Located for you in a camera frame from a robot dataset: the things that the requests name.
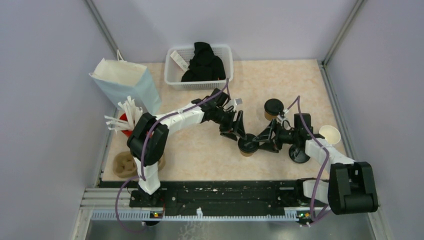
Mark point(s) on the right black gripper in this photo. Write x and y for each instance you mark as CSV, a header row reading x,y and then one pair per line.
x,y
265,135

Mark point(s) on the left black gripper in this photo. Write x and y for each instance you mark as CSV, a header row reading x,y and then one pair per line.
x,y
231,125

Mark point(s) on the black coffee cup lid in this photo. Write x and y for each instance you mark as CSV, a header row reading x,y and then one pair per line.
x,y
273,106

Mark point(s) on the stack of paper cups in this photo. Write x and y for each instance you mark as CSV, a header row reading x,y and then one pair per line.
x,y
331,134

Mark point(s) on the light blue paper bag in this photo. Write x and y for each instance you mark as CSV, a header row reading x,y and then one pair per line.
x,y
119,79

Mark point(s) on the brown paper coffee cup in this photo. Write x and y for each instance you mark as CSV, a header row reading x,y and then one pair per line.
x,y
270,117

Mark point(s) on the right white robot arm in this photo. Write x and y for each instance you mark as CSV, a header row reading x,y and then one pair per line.
x,y
350,188

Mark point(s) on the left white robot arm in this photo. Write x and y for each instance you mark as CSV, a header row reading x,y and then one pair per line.
x,y
148,139

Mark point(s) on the black cloth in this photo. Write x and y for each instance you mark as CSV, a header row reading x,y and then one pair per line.
x,y
204,66

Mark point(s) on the white plastic basket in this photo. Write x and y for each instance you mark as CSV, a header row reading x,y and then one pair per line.
x,y
173,73

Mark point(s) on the white paper packet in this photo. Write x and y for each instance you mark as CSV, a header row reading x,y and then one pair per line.
x,y
176,57

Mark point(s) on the red straw holder cup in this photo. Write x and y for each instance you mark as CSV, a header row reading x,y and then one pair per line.
x,y
128,124

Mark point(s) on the brown pulp cup carrier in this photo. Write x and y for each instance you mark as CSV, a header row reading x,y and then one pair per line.
x,y
124,165

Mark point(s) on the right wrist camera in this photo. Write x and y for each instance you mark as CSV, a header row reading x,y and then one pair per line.
x,y
281,117

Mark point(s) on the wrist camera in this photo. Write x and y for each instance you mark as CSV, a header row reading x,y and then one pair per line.
x,y
233,103
281,117

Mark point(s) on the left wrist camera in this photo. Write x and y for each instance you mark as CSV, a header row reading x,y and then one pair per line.
x,y
233,103

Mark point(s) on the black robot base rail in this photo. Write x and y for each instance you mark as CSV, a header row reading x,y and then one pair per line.
x,y
252,198

